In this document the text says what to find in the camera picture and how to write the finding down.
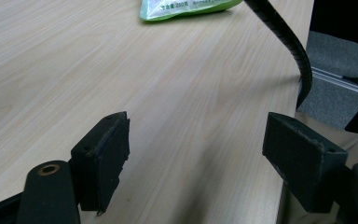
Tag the light green snack packet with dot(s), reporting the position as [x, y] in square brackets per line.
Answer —
[186, 7]

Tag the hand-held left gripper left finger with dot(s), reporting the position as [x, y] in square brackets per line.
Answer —
[102, 161]

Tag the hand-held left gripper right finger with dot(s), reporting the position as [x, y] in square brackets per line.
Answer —
[304, 161]

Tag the aluminium floor rail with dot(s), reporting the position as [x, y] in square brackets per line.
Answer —
[338, 80]

